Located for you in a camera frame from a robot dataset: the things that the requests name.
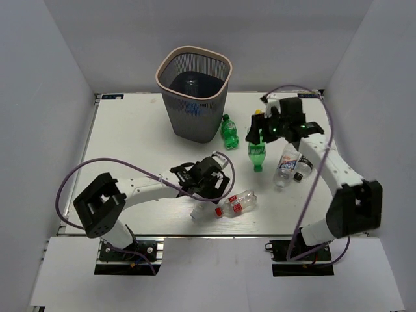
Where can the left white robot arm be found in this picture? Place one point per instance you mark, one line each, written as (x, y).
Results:
(101, 203)

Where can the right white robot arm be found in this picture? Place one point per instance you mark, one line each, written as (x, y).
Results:
(356, 206)

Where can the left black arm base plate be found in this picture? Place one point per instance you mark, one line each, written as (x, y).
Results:
(145, 261)

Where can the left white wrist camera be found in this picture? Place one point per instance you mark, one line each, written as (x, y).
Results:
(220, 159)

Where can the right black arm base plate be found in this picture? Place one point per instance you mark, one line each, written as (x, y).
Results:
(314, 264)

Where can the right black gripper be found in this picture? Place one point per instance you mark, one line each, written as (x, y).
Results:
(259, 122)

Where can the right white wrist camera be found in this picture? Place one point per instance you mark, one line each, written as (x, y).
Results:
(271, 101)

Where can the grey mesh waste bin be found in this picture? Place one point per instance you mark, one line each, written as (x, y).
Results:
(193, 82)

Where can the green soda bottle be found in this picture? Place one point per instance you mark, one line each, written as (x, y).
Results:
(257, 154)
(229, 133)

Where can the black label black cap bottle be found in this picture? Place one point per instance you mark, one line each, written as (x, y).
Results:
(303, 169)

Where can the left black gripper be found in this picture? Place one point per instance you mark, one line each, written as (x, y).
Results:
(213, 192)

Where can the red label cola bottle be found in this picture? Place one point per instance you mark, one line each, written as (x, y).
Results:
(237, 204)

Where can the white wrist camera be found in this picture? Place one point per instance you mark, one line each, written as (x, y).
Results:
(220, 159)
(271, 101)

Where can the clear unlabelled plastic bottle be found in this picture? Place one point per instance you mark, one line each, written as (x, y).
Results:
(203, 211)

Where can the white blue orange label bottle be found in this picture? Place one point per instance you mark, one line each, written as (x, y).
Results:
(284, 173)

